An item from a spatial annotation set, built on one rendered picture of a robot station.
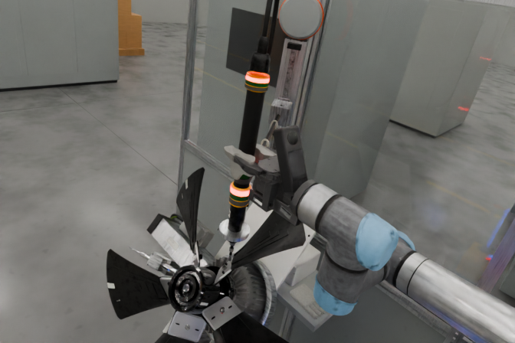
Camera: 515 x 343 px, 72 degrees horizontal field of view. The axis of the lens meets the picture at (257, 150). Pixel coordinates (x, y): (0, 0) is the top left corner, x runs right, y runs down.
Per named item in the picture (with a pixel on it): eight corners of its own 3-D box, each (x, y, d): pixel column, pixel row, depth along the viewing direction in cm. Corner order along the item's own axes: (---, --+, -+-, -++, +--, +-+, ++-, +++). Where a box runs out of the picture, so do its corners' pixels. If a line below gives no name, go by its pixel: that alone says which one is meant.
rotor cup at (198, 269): (202, 259, 108) (175, 252, 98) (240, 276, 100) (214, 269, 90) (184, 308, 104) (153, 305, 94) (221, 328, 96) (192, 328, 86)
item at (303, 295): (303, 285, 147) (303, 282, 146) (329, 311, 137) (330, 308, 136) (288, 294, 142) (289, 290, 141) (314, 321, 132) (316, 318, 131)
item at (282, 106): (271, 116, 139) (275, 96, 136) (289, 120, 138) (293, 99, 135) (267, 125, 130) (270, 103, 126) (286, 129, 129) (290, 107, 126)
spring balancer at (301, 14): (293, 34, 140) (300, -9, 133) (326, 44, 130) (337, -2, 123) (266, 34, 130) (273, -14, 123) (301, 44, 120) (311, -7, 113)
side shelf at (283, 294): (286, 251, 169) (287, 246, 168) (348, 301, 147) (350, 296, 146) (249, 272, 153) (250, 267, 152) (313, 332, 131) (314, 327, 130)
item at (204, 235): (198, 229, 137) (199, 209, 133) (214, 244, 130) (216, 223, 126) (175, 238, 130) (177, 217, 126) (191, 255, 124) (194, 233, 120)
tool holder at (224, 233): (225, 214, 86) (231, 180, 81) (254, 221, 85) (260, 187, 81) (214, 237, 78) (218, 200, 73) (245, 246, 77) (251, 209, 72)
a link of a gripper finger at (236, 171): (212, 171, 73) (247, 190, 68) (215, 145, 70) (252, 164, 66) (222, 167, 75) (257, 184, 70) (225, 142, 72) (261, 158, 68)
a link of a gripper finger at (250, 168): (228, 164, 67) (265, 183, 63) (229, 157, 67) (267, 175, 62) (244, 157, 71) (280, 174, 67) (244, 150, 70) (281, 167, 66)
